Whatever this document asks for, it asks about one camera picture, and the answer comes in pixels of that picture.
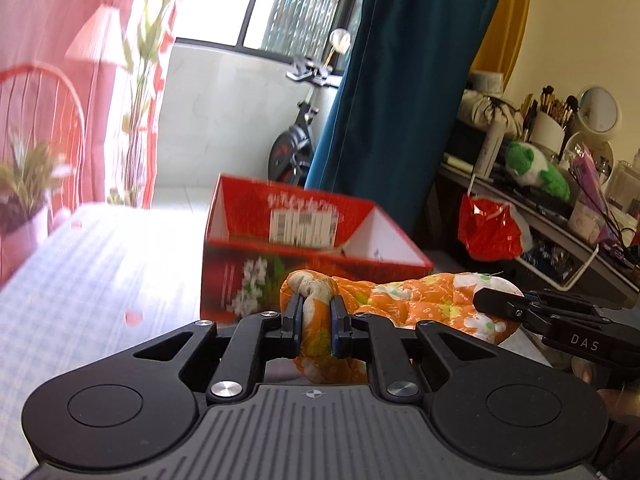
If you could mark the white tube bottle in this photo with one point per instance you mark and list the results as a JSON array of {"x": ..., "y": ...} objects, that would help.
[{"x": 490, "y": 150}]

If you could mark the round white mirror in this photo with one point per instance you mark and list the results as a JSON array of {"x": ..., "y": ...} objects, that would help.
[{"x": 597, "y": 110}]

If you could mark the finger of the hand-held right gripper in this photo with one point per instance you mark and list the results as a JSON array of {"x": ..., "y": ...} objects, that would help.
[
  {"x": 570, "y": 304},
  {"x": 502, "y": 307}
]

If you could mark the yellow curtain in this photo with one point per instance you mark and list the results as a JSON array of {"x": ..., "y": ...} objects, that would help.
[{"x": 510, "y": 20}]

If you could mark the black exercise bike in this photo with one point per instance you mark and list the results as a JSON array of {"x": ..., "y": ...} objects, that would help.
[{"x": 295, "y": 146}]

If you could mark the dark desk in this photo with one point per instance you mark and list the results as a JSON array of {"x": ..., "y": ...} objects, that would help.
[{"x": 562, "y": 237}]

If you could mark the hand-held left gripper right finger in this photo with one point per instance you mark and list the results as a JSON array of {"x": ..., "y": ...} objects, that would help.
[{"x": 338, "y": 322}]

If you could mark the purple packet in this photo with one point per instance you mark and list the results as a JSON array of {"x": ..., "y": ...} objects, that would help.
[{"x": 590, "y": 185}]

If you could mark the white brush holder cup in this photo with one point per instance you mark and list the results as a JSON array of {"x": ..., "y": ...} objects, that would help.
[{"x": 547, "y": 135}]

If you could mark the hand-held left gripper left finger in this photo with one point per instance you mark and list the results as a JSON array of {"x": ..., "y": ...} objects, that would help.
[{"x": 297, "y": 320}]

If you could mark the red plastic bag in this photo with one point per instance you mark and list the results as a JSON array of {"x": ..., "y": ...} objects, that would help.
[{"x": 485, "y": 230}]

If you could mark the bunch of makeup brushes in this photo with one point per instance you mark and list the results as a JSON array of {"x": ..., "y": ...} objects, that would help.
[{"x": 550, "y": 102}]

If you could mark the teal curtain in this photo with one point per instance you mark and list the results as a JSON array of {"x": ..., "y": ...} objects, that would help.
[{"x": 400, "y": 85}]

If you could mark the clear plastic container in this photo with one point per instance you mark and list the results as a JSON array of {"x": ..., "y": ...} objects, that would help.
[{"x": 622, "y": 185}]

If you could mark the white cloth bag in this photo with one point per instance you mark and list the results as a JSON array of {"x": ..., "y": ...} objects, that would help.
[{"x": 480, "y": 107}]

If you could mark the green plush toy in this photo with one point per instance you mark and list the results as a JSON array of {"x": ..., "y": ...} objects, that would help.
[{"x": 545, "y": 175}]

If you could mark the orange floral cloth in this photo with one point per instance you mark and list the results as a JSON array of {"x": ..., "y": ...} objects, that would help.
[{"x": 425, "y": 300}]

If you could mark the white ball ornament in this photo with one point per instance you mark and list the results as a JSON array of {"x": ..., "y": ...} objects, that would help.
[{"x": 341, "y": 40}]

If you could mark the dark framed window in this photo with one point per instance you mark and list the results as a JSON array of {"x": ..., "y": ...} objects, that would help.
[{"x": 300, "y": 5}]

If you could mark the red cardboard box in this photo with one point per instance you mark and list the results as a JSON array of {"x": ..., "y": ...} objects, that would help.
[{"x": 247, "y": 210}]

